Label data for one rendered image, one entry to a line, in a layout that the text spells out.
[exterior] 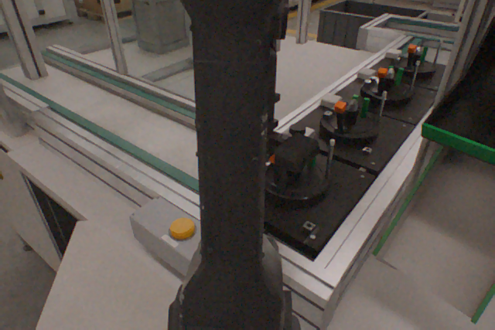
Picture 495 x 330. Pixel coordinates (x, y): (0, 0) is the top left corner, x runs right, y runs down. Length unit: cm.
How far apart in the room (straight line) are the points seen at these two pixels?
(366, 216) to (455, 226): 17
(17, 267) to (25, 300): 21
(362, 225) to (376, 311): 14
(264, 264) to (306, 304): 35
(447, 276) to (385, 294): 17
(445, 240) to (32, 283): 175
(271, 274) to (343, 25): 242
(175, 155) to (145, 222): 27
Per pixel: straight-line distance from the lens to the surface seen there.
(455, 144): 45
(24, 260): 210
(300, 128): 62
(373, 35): 180
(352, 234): 64
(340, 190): 69
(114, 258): 75
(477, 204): 57
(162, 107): 105
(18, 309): 192
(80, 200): 90
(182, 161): 85
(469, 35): 52
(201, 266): 24
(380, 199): 71
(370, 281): 71
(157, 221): 65
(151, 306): 67
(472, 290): 56
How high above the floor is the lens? 141
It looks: 34 degrees down
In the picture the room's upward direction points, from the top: straight up
